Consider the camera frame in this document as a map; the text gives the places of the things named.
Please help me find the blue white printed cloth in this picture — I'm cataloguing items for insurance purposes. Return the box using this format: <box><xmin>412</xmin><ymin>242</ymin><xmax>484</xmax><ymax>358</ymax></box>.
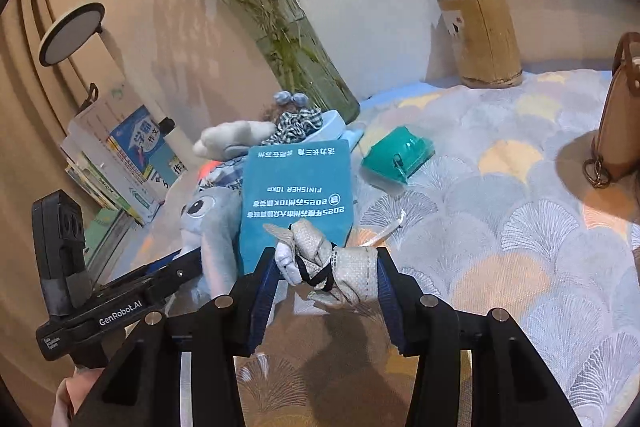
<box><xmin>197</xmin><ymin>157</ymin><xmax>247</xmax><ymax>196</ymax></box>

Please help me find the teal booklet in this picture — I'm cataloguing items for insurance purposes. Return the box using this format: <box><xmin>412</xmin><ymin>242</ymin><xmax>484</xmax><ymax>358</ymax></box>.
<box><xmin>238</xmin><ymin>138</ymin><xmax>357</xmax><ymax>279</ymax></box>

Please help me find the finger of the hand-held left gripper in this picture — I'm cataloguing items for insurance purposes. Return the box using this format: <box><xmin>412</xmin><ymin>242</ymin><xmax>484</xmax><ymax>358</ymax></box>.
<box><xmin>112</xmin><ymin>249</ymin><xmax>204</xmax><ymax>297</ymax></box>

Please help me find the brown leather handbag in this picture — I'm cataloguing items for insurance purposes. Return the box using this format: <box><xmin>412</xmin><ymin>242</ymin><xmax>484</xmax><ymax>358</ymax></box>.
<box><xmin>582</xmin><ymin>32</ymin><xmax>640</xmax><ymax>188</ymax></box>

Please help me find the fan pattern printed blanket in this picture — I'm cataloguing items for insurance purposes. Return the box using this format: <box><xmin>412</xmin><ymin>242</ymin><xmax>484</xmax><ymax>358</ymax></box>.
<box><xmin>107</xmin><ymin>69</ymin><xmax>640</xmax><ymax>427</ymax></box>

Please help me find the grey plush elephant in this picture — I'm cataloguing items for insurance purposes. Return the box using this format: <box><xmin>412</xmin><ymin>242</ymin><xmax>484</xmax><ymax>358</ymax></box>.
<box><xmin>179</xmin><ymin>184</ymin><xmax>251</xmax><ymax>299</ymax></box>

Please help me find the grey white plush toy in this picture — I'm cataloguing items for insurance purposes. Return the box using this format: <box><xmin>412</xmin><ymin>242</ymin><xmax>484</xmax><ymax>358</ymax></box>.
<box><xmin>192</xmin><ymin>119</ymin><xmax>277</xmax><ymax>160</ymax></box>

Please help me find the round white mirror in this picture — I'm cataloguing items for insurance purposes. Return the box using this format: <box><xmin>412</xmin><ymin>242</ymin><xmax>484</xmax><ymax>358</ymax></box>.
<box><xmin>39</xmin><ymin>4</ymin><xmax>107</xmax><ymax>68</ymax></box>

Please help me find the pale blue plush piece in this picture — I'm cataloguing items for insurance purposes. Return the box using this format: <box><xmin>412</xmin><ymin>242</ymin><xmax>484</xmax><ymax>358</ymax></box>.
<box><xmin>300</xmin><ymin>109</ymin><xmax>367</xmax><ymax>154</ymax></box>

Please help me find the checkered fabric doll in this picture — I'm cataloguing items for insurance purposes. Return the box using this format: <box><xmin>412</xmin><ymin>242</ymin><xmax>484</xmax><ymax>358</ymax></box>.
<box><xmin>257</xmin><ymin>90</ymin><xmax>325</xmax><ymax>146</ymax></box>

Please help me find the leaning stack of books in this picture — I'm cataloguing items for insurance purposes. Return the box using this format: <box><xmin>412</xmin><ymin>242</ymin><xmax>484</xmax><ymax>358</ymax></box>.
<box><xmin>59</xmin><ymin>79</ymin><xmax>187</xmax><ymax>228</ymax></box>

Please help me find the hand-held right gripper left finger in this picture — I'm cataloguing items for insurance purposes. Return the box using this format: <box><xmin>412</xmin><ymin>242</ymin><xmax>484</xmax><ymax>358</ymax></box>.
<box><xmin>75</xmin><ymin>251</ymin><xmax>282</xmax><ymax>427</ymax></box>

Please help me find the white woven cloth bundle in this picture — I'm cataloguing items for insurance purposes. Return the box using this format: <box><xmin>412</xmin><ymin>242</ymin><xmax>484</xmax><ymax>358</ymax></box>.
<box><xmin>272</xmin><ymin>209</ymin><xmax>407</xmax><ymax>309</ymax></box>

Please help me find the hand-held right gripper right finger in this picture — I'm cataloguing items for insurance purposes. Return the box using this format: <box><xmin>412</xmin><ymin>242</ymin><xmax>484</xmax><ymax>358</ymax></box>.
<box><xmin>375</xmin><ymin>247</ymin><xmax>582</xmax><ymax>427</ymax></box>

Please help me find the bamboo pen holder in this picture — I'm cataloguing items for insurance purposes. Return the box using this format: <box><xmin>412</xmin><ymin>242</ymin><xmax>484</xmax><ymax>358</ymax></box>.
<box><xmin>437</xmin><ymin>0</ymin><xmax>524</xmax><ymax>88</ymax></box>

